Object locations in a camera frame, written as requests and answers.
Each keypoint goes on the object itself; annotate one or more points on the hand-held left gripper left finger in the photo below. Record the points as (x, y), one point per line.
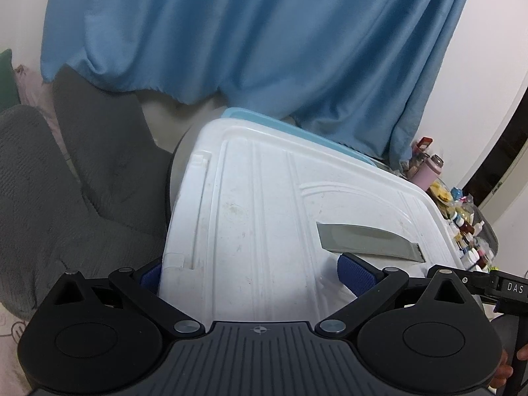
(148, 275)

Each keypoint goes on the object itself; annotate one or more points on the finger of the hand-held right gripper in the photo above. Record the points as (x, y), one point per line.
(478, 282)

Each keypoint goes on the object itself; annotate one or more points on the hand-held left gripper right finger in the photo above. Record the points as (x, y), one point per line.
(355, 274)

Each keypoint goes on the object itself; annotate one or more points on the white plastic box lid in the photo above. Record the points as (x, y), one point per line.
(255, 222)

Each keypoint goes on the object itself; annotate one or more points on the light blue plastic storage box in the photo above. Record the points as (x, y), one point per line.
(264, 117)

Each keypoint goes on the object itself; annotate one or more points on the person's right hand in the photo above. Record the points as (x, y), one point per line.
(503, 373)

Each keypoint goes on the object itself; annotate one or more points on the group of small bottles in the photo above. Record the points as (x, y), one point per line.
(470, 239)

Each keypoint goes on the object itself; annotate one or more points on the yellow snack packet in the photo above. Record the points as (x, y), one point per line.
(440, 192)

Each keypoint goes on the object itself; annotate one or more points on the grey textured sofa cover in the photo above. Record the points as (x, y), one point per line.
(62, 214)

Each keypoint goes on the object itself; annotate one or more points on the pink thermos bottle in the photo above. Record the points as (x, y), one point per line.
(427, 175)

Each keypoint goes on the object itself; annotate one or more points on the red-lidded jar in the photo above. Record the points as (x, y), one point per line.
(423, 144)

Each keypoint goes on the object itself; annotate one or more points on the pink bedsheet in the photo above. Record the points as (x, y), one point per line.
(31, 90)

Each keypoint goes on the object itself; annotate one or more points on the green pillow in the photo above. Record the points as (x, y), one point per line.
(7, 78)

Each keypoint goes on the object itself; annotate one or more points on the blue curtain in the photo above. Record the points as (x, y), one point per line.
(247, 29)

